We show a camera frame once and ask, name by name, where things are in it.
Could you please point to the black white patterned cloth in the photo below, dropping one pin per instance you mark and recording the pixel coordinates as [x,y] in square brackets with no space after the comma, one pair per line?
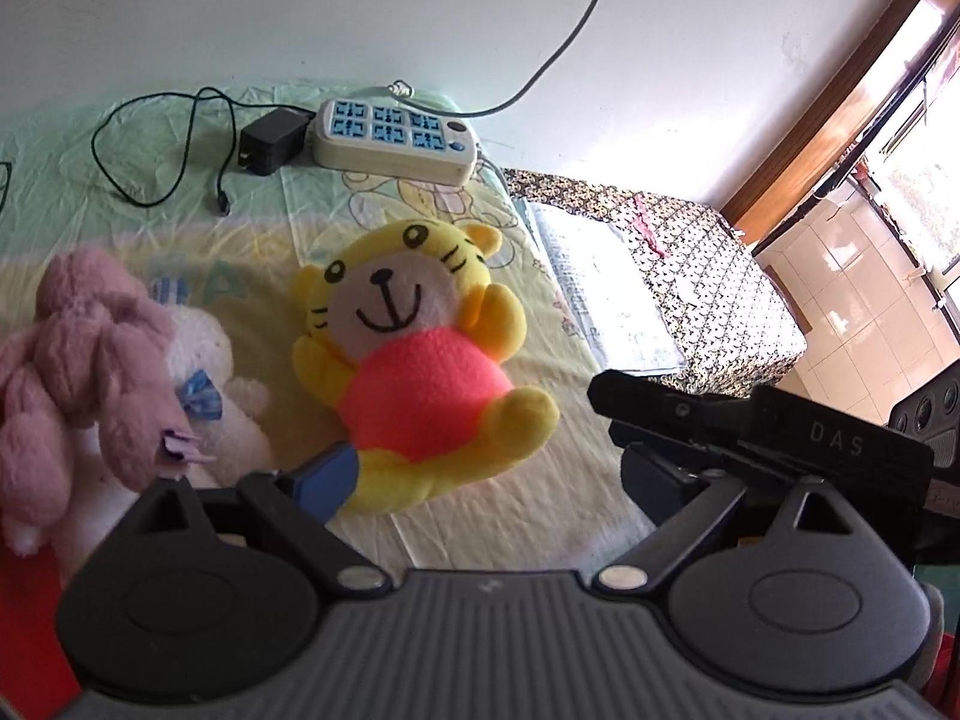
[735,300]

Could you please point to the black power adapter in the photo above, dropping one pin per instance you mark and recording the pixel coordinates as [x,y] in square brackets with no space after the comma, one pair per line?
[271,139]

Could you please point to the red cardboard box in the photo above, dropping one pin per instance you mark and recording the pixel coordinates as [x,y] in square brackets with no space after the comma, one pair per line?
[30,615]

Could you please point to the wooden door frame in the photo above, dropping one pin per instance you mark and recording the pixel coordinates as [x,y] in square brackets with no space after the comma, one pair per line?
[825,105]

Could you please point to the window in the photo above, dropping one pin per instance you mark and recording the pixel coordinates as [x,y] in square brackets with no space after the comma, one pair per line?
[922,165]

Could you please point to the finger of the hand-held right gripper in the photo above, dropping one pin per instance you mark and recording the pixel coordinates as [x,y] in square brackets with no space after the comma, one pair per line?
[675,409]

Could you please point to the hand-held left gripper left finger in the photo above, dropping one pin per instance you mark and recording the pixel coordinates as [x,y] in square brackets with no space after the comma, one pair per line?
[330,481]

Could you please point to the pink plush toy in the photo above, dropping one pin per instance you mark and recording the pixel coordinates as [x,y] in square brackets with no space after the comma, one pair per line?
[82,345]

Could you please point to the white plush rabbit plaid ears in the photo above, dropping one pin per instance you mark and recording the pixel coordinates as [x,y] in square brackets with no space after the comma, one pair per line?
[199,349]

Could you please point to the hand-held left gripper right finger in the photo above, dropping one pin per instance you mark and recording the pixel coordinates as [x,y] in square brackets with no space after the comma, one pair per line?
[652,491]

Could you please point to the yellow tiger plush toy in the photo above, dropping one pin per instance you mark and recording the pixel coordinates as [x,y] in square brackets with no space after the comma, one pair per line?
[420,382]

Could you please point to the white power strip blue sockets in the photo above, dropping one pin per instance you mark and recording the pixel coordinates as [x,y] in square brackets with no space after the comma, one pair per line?
[390,135]

